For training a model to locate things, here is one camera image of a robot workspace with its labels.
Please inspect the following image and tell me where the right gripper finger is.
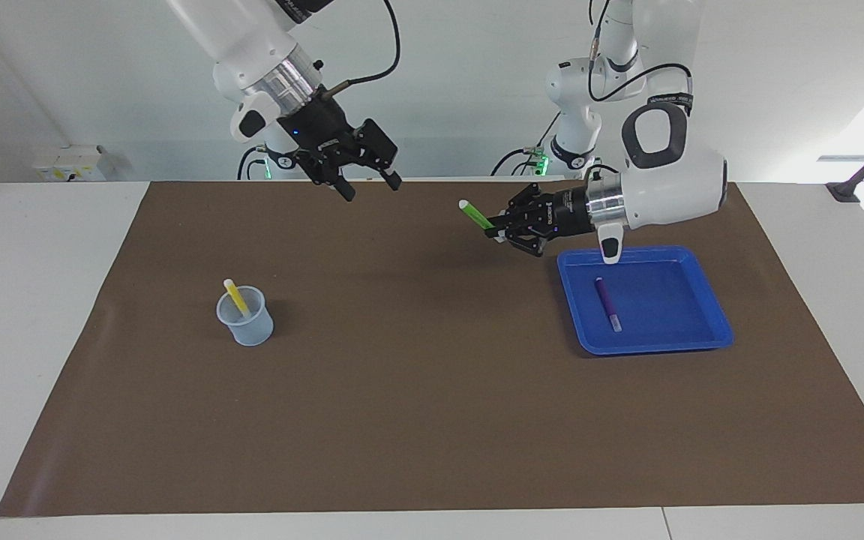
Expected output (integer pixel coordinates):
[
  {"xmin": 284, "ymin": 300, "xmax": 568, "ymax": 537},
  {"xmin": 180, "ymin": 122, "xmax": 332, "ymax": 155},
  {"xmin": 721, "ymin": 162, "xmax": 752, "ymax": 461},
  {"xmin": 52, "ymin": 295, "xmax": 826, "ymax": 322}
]
[
  {"xmin": 301, "ymin": 154, "xmax": 356, "ymax": 203},
  {"xmin": 353, "ymin": 118, "xmax": 403, "ymax": 191}
]

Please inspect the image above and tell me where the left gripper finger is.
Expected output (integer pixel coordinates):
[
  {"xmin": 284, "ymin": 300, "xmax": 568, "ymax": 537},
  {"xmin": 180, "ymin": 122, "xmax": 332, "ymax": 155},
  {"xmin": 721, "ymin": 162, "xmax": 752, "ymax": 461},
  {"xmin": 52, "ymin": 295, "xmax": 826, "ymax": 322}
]
[
  {"xmin": 488, "ymin": 184, "xmax": 545, "ymax": 228},
  {"xmin": 486, "ymin": 217, "xmax": 557, "ymax": 258}
]

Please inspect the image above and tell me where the green pen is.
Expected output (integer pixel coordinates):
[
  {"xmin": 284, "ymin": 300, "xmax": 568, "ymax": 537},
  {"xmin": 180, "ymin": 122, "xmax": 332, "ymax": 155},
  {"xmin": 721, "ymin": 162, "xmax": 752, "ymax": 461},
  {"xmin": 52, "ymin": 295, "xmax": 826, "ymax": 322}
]
[{"xmin": 459, "ymin": 199, "xmax": 497, "ymax": 232}]

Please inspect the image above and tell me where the purple pen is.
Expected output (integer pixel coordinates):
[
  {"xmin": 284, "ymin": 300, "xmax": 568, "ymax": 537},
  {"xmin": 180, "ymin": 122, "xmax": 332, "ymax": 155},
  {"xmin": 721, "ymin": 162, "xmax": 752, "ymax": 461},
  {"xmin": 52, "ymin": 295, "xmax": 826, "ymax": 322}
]
[{"xmin": 595, "ymin": 277, "xmax": 623, "ymax": 333}]

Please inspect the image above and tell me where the yellow pen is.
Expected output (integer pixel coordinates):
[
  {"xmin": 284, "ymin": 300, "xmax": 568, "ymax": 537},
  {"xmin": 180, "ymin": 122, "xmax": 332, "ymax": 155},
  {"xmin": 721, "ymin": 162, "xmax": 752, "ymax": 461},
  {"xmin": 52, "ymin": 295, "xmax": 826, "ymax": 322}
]
[{"xmin": 223, "ymin": 279, "xmax": 251, "ymax": 317}]

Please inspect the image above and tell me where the blue plastic tray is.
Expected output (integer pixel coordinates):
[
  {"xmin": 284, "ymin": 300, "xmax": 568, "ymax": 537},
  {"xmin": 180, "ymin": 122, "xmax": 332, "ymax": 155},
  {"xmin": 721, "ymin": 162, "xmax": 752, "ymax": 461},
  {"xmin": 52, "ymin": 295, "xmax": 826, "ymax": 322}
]
[{"xmin": 556, "ymin": 246, "xmax": 735, "ymax": 356}]

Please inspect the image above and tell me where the translucent plastic cup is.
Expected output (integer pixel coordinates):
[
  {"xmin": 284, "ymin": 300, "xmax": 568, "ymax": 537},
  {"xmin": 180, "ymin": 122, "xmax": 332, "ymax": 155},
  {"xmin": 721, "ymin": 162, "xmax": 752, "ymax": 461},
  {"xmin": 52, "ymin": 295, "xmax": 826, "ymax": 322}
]
[{"xmin": 216, "ymin": 286, "xmax": 275, "ymax": 347}]

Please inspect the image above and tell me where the brown table mat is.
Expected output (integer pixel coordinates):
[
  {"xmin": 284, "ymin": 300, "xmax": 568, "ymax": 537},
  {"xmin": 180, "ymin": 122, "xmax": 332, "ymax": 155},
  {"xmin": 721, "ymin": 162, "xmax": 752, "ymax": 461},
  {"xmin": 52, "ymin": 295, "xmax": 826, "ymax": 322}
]
[{"xmin": 0, "ymin": 180, "xmax": 864, "ymax": 518}]

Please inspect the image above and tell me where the black base cable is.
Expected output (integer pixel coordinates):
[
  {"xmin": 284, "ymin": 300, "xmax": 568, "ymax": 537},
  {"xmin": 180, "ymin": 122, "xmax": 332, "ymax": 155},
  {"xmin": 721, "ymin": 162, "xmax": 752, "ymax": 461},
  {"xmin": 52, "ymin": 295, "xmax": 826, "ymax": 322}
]
[
  {"xmin": 236, "ymin": 145, "xmax": 269, "ymax": 181},
  {"xmin": 490, "ymin": 112, "xmax": 562, "ymax": 178}
]

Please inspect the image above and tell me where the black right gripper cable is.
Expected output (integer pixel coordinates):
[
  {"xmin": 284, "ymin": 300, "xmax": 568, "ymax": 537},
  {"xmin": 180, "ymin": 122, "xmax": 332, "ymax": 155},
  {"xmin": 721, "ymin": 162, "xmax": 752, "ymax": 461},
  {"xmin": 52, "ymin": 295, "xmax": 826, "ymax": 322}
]
[{"xmin": 325, "ymin": 0, "xmax": 401, "ymax": 95}]

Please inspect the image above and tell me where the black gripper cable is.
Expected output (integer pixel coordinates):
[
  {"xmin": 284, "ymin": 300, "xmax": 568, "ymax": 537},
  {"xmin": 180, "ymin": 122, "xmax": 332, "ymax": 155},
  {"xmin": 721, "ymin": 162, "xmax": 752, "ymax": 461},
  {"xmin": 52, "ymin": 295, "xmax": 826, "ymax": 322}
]
[
  {"xmin": 325, "ymin": 0, "xmax": 401, "ymax": 95},
  {"xmin": 586, "ymin": 0, "xmax": 695, "ymax": 181}
]

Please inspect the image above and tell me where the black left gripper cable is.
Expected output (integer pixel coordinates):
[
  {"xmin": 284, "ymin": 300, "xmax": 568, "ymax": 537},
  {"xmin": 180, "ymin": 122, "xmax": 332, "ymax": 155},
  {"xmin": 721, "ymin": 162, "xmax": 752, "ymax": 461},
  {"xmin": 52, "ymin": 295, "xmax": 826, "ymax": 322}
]
[{"xmin": 586, "ymin": 0, "xmax": 695, "ymax": 181}]

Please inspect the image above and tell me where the white wall socket box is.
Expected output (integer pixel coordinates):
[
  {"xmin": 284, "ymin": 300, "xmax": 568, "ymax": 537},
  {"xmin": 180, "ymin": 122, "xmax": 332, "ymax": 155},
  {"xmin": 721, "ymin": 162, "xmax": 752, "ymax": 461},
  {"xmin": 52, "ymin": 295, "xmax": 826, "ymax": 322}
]
[{"xmin": 33, "ymin": 145, "xmax": 108, "ymax": 182}]

